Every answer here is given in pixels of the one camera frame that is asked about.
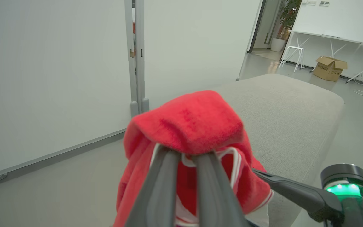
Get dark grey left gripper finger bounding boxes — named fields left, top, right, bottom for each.
left=124, top=146, right=182, bottom=227

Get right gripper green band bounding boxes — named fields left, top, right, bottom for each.
left=252, top=163, right=363, bottom=227

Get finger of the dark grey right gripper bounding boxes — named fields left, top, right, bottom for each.
left=190, top=151, right=252, bottom=227

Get red garment with white trim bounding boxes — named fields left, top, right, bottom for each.
left=112, top=90, right=274, bottom=227

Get grey fabric sofa seat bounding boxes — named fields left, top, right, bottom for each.
left=212, top=73, right=345, bottom=227

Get brown cardboard box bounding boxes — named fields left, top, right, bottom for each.
left=313, top=56, right=348, bottom=82

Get white metal stool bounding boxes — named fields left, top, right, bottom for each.
left=278, top=46, right=307, bottom=73

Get white plant pot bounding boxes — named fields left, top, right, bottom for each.
left=270, top=38, right=287, bottom=53

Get white partition panel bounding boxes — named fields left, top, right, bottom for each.
left=0, top=0, right=135, bottom=191
left=144, top=0, right=263, bottom=111

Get long white trestle table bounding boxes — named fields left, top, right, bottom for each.
left=288, top=30, right=363, bottom=92

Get green potted plant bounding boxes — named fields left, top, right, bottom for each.
left=279, top=0, right=302, bottom=40

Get grey partition post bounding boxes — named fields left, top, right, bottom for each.
left=124, top=0, right=150, bottom=118

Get dark door frame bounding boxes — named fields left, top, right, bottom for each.
left=247, top=0, right=268, bottom=54

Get wall switch panels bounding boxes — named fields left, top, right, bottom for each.
left=306, top=0, right=331, bottom=7

